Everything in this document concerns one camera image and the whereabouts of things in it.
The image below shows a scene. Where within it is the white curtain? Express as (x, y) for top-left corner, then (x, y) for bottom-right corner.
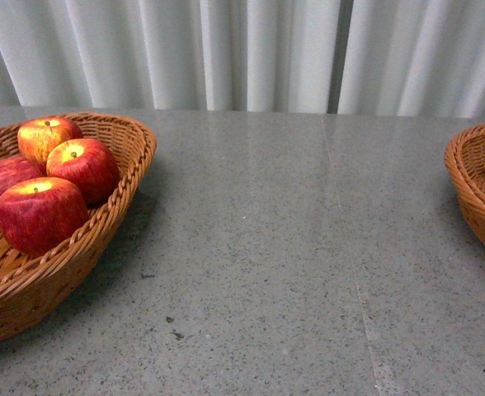
(0, 1), (485, 118)

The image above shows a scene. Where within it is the yellowish red apple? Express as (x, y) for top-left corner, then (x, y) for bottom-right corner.
(17, 116), (83, 165)

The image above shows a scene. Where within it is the dark red apple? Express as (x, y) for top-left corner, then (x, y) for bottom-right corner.
(0, 177), (89, 257)

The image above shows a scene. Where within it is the red apple yellow top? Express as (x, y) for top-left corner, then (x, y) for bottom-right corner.
(46, 138), (120, 205)

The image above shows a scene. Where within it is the brown wicker basket right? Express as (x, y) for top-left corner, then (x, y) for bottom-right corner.
(444, 124), (485, 247)

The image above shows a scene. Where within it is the brown wicker basket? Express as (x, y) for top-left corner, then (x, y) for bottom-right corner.
(444, 124), (485, 247)
(0, 112), (157, 342)

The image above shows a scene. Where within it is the brown wicker basket left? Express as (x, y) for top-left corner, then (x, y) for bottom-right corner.
(0, 112), (157, 342)

